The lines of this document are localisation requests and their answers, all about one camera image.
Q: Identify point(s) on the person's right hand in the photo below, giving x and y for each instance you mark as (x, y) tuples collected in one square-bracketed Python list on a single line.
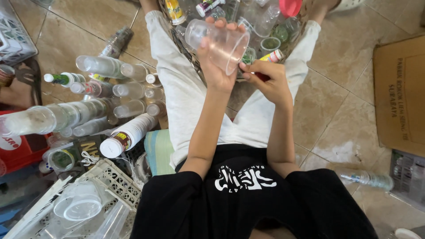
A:
[(272, 83)]

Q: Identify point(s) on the person's left hand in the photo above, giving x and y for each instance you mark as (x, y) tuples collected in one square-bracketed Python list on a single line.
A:
[(212, 74)]

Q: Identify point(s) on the person's right fingers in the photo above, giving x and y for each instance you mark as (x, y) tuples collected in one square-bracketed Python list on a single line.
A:
[(249, 66)]

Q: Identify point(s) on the clear plastic cup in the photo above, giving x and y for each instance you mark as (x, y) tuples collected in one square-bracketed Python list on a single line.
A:
[(219, 46)]

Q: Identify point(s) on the red plastic piece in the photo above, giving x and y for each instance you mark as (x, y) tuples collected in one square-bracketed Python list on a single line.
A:
[(263, 77)]

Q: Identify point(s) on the small yellow red label bottle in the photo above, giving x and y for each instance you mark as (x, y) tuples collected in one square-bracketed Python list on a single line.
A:
[(272, 56)]

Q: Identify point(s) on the clear cup with green leaves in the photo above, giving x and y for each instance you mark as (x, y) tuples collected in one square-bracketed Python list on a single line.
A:
[(284, 31)]

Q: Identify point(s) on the woven basket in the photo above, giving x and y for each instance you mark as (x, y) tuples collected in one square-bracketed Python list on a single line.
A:
[(186, 49)]

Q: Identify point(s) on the person's white trousers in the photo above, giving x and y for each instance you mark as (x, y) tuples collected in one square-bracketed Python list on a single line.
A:
[(186, 99)]

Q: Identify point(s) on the red plastic lid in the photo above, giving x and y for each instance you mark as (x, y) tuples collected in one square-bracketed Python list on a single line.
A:
[(290, 7)]

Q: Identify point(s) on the small white purple bottle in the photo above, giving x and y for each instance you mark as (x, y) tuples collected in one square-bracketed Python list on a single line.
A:
[(207, 6)]

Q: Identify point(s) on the yellow label plastic bottle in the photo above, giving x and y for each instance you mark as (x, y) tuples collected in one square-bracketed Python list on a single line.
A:
[(174, 11)]

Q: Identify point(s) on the white sandal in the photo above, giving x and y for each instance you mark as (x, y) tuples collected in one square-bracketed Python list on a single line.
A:
[(348, 4)]

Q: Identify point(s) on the row of small clear bottles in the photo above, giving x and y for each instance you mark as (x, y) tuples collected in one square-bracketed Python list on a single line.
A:
[(132, 91)]

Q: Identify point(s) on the green blue striped cushion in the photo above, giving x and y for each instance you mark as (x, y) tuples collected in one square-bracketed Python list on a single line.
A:
[(159, 152)]

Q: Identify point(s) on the crushed clear plastic bottle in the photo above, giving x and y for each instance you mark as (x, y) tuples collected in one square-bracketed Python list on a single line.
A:
[(116, 41)]

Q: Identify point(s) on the stack of white brown-label cups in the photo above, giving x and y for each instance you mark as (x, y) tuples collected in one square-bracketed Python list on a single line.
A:
[(128, 134)]

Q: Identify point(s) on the person's black shirt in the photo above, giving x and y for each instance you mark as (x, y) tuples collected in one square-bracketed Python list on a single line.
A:
[(232, 212)]

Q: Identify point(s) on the short stack of clear cups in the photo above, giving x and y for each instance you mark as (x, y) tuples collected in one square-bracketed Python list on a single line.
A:
[(99, 66)]

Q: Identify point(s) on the brown cardboard box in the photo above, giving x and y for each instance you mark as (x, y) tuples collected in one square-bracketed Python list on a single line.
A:
[(401, 96)]

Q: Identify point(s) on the pink label plastic bottle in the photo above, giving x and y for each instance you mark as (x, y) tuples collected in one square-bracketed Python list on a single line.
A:
[(91, 88)]

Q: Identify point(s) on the clear plastic water bottle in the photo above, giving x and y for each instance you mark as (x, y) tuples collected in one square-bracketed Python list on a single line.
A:
[(365, 178)]

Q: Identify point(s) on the thin stack of clear cups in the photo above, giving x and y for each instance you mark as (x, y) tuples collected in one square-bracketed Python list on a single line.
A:
[(91, 126)]

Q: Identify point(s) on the cream lattice plastic crate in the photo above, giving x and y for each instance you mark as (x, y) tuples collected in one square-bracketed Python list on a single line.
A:
[(116, 181)]

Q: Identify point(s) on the black box with gold print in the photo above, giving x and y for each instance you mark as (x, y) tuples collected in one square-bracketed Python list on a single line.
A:
[(89, 146)]

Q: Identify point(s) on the white cap green label bottle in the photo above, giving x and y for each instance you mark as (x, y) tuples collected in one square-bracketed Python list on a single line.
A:
[(61, 79)]

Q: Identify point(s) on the clear plastic container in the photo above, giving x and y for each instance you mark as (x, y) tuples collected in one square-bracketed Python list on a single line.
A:
[(410, 179)]

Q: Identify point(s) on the clear cup with green lid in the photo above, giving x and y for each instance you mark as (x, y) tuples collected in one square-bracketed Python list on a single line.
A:
[(62, 159)]

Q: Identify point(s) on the long stack of clear cups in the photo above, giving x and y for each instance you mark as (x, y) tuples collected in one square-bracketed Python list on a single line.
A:
[(43, 118)]

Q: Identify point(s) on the nested clear plastic cups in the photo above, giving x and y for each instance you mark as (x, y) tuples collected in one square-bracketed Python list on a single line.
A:
[(79, 202)]

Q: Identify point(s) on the brown sandal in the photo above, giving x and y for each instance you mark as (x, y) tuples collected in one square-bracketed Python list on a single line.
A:
[(31, 79)]

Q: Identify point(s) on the white round object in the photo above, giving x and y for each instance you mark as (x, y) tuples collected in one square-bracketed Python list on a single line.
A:
[(406, 234)]

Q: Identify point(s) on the white plastic crate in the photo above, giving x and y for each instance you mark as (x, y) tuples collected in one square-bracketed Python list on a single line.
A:
[(15, 36)]

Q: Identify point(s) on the red plastic crate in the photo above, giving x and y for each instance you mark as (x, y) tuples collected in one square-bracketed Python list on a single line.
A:
[(20, 151)]

